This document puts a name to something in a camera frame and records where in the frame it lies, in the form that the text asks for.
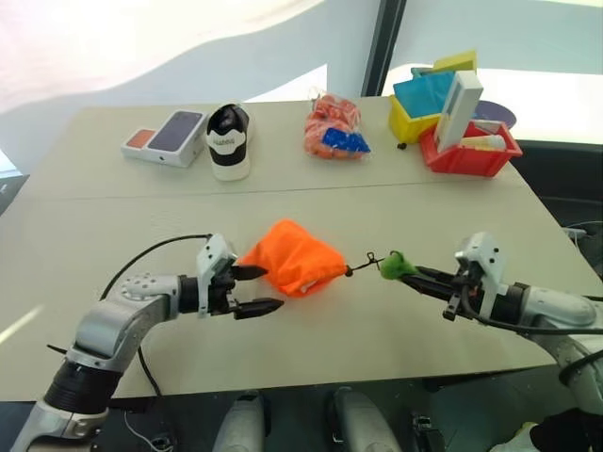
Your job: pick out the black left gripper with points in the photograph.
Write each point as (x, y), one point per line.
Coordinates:
(221, 294)

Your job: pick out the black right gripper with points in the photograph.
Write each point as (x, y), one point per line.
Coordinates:
(464, 289)

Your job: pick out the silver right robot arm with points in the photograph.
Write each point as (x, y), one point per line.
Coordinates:
(556, 306)

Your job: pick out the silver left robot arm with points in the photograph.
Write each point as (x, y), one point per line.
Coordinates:
(118, 320)

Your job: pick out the cream tube with cap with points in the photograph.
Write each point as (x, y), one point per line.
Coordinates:
(485, 140)

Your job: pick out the red plastic bin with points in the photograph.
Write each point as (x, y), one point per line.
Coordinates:
(466, 162)

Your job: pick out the grey rounded robot leg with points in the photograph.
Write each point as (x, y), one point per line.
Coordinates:
(360, 421)
(242, 424)

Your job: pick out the black and white sneaker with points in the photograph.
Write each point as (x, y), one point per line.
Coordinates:
(229, 141)

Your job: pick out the yellow plastic bin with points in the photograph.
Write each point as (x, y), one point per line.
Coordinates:
(407, 124)

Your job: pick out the white card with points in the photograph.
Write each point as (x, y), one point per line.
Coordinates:
(487, 126)

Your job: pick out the tall white grey box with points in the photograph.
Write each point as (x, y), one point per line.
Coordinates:
(459, 110)

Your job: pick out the white box with phone print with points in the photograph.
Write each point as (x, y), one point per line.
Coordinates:
(176, 134)

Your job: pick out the purple round disc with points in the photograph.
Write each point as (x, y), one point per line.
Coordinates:
(497, 113)

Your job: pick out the clear bag of orange items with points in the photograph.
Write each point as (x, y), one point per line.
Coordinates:
(332, 124)

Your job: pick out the yellow block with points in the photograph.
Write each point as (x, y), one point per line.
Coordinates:
(457, 60)

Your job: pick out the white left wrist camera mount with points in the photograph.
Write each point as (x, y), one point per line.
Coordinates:
(214, 256)

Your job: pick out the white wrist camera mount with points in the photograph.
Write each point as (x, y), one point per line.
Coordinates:
(214, 256)
(485, 254)

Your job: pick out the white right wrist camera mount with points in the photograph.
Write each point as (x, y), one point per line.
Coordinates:
(485, 254)

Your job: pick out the dark window post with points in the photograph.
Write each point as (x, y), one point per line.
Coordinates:
(381, 47)

